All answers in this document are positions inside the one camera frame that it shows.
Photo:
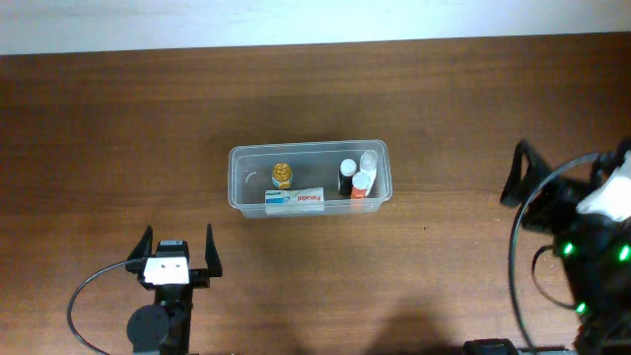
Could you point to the orange bottle white cap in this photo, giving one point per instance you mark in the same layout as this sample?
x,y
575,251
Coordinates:
x,y
361,182

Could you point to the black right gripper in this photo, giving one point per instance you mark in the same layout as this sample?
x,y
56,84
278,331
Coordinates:
x,y
550,207

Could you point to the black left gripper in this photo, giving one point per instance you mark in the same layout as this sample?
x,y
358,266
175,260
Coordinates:
x,y
198,276

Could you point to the small gold-lid jar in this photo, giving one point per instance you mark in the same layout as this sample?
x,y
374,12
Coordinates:
x,y
282,175

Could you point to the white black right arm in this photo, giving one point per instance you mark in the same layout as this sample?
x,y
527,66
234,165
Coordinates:
x,y
595,255

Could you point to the white spray bottle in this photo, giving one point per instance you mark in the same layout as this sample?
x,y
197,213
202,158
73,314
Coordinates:
x,y
369,166

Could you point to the clear plastic container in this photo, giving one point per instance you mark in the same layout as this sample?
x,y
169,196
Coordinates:
x,y
314,164

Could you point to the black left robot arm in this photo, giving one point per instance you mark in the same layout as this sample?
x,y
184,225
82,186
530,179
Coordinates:
x,y
164,326

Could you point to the white Panadol box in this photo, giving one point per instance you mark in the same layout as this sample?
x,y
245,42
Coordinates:
x,y
288,202

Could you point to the dark bottle white cap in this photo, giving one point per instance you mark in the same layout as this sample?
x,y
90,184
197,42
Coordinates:
x,y
347,170

